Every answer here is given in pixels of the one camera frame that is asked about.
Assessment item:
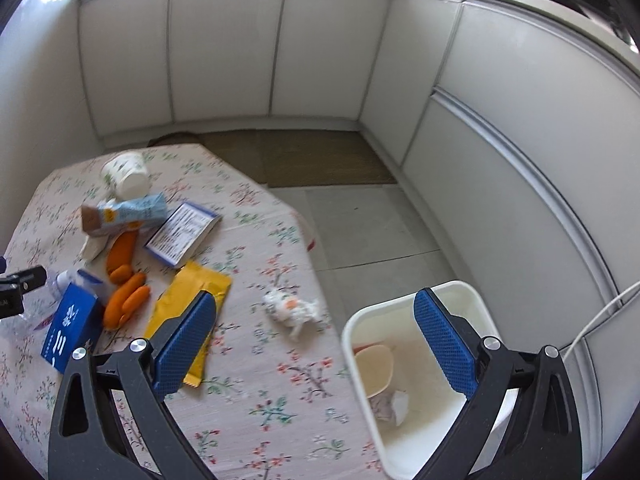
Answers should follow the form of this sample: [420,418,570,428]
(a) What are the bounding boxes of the large carrot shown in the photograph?
[106,231,137,271]

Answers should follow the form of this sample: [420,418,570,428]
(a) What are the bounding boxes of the dark blue box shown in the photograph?
[40,282,103,375]

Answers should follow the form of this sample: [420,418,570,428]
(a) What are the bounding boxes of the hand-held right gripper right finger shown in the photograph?
[412,287,583,480]

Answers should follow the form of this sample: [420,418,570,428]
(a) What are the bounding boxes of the beige paper bowl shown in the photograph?
[354,344,396,400]

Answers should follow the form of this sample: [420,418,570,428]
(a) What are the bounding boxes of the white kitchen cabinet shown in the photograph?
[357,0,640,361]
[75,0,396,143]

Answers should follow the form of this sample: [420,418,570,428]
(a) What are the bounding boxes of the blue bordered leaflet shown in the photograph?
[144,202,222,267]

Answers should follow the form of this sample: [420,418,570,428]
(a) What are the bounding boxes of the clear plastic bottle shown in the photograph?
[22,269,108,333]

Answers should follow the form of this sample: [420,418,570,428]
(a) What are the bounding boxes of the yellow packet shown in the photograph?
[144,261,233,390]

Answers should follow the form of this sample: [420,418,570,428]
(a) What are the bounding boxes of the white paper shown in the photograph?
[372,390,411,426]

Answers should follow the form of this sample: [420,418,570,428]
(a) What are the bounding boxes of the floral tablecloth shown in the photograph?
[0,142,396,480]

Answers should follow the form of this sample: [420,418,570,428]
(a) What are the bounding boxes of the white plastic bin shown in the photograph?
[341,280,518,478]

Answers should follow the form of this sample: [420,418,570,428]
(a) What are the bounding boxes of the white cable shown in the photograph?
[560,280,640,356]

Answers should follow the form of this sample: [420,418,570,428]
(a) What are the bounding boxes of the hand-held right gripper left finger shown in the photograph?
[48,290,218,480]

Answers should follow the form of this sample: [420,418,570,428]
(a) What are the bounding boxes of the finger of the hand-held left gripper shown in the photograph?
[0,266,48,319]

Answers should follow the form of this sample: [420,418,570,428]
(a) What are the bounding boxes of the white orange wrapper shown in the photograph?
[262,289,321,342]

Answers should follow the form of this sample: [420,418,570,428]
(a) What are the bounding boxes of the white floral paper cup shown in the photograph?
[100,151,151,200]

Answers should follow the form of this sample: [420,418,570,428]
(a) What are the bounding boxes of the light blue snack packet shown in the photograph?
[81,193,168,237]

